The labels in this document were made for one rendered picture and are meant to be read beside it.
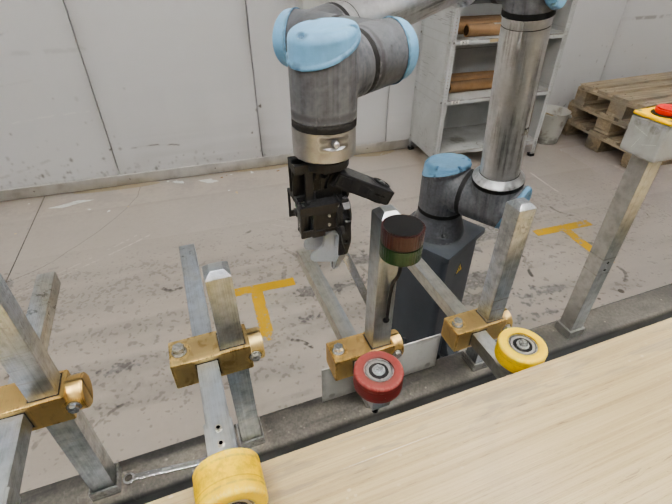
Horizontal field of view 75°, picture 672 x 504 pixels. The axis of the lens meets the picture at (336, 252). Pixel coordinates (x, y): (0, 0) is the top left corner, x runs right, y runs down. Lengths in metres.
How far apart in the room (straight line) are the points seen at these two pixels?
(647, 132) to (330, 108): 0.56
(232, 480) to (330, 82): 0.47
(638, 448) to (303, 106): 0.64
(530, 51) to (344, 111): 0.68
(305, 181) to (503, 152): 0.77
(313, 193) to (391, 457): 0.38
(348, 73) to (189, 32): 2.59
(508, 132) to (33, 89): 2.77
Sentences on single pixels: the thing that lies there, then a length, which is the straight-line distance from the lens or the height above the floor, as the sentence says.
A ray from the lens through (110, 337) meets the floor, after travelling 2.23.
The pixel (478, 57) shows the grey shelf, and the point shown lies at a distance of 3.81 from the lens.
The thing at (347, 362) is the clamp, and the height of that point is 0.86.
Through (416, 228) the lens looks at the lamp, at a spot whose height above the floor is 1.15.
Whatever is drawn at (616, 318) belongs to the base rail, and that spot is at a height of 0.70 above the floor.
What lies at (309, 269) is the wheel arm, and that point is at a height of 0.86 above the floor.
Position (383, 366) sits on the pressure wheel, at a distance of 0.73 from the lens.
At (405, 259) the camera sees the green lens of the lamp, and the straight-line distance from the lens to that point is 0.59.
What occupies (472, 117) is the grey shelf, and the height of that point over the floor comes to 0.20.
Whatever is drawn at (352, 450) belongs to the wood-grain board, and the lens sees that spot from 0.65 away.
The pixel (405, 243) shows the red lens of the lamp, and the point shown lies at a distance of 0.58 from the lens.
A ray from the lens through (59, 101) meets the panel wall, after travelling 3.31.
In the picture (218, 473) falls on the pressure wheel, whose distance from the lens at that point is 0.56.
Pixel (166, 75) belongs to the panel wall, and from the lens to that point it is 3.18.
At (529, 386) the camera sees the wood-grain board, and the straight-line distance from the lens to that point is 0.77.
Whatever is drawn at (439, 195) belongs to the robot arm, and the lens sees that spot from 1.45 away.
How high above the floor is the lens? 1.47
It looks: 37 degrees down
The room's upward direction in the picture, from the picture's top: straight up
